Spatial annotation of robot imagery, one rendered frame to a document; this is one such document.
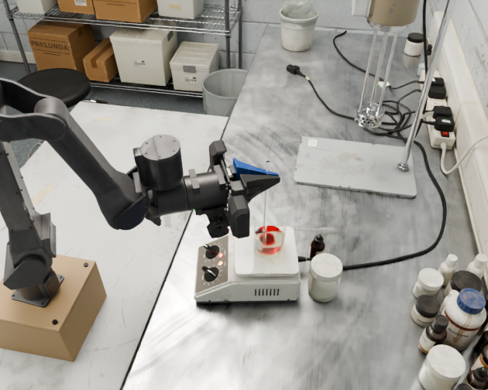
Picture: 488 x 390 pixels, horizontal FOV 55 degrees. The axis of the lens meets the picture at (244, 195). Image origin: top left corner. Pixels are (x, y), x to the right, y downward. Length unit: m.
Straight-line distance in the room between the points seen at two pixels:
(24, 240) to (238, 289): 0.38
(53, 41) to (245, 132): 2.24
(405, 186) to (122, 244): 0.69
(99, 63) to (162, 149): 2.64
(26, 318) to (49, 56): 2.76
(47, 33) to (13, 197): 2.75
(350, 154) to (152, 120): 0.58
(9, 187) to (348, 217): 0.72
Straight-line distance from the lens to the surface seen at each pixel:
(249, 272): 0.85
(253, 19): 3.28
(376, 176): 1.21
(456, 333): 0.90
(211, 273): 0.88
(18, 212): 0.72
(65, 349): 0.87
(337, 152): 1.27
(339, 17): 3.22
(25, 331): 0.87
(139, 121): 1.42
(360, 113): 1.13
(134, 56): 3.17
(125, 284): 0.98
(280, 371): 0.85
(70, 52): 3.36
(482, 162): 1.19
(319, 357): 0.87
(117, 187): 0.69
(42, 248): 0.75
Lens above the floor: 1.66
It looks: 42 degrees down
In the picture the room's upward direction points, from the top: straight up
